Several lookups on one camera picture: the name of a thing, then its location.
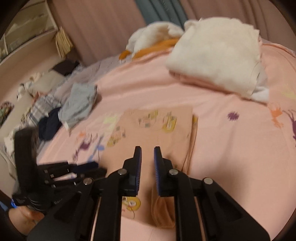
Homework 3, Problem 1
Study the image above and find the pink cartoon print garment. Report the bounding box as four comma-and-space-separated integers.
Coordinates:
100, 105, 198, 228

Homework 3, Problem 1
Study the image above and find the person's left hand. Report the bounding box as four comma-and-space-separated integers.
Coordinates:
8, 206, 45, 235

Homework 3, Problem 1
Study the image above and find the dark navy garment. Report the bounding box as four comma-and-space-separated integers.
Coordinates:
38, 107, 62, 141

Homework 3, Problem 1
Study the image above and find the plaid grey pillow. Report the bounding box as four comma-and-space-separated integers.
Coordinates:
21, 94, 62, 126

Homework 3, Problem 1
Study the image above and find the grey crumpled garment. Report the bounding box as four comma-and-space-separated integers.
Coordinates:
58, 83, 98, 131

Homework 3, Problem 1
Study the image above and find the pink animal print bedsheet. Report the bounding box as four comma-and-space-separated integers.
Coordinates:
38, 44, 295, 240

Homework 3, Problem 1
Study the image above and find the small plush toy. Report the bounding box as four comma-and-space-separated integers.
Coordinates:
16, 79, 34, 101

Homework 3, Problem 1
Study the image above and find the beige pillow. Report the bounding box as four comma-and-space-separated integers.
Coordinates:
28, 70, 65, 95

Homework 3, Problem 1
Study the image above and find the straw woven hanging item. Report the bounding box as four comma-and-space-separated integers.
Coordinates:
55, 27, 74, 58

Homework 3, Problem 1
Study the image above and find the white folded garment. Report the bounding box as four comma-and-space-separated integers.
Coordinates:
166, 17, 269, 103

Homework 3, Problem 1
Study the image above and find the white goose plush toy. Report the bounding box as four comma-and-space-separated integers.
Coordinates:
119, 21, 184, 60

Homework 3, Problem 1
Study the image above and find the beige pink curtain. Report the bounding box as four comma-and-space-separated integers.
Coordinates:
48, 1, 295, 65

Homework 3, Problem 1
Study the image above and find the teal curtain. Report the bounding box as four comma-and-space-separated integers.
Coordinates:
135, 0, 188, 28

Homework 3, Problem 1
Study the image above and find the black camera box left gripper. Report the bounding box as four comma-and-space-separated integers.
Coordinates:
14, 127, 38, 196

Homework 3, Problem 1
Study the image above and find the white wall shelf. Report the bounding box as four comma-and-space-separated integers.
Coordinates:
0, 0, 58, 63

